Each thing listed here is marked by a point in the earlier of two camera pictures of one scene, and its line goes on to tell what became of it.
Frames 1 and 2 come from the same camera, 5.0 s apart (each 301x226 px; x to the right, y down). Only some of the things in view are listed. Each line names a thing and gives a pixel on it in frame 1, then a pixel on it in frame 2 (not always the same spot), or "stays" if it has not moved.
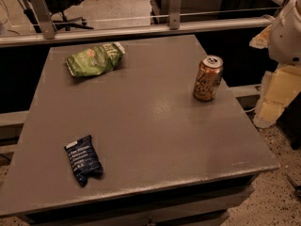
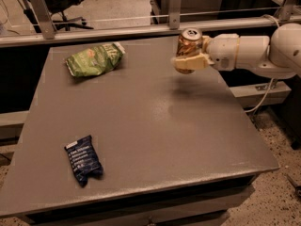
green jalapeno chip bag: [96, 60] stays
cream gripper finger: [278, 88] → [200, 60]
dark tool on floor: [297, 188] stays
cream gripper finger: [261, 40] → [205, 41]
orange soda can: [208, 77] → [190, 43]
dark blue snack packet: [85, 159] stays
